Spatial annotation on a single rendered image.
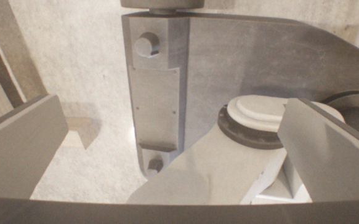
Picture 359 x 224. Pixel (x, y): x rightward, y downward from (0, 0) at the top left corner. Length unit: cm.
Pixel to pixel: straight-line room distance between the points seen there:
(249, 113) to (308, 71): 20
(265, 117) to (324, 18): 39
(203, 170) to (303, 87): 32
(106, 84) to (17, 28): 39
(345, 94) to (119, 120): 73
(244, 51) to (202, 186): 31
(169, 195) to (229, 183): 9
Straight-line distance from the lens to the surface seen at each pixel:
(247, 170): 31
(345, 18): 70
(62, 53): 85
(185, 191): 24
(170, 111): 51
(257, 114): 35
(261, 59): 47
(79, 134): 86
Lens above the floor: 61
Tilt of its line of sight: 57 degrees down
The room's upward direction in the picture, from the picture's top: 159 degrees counter-clockwise
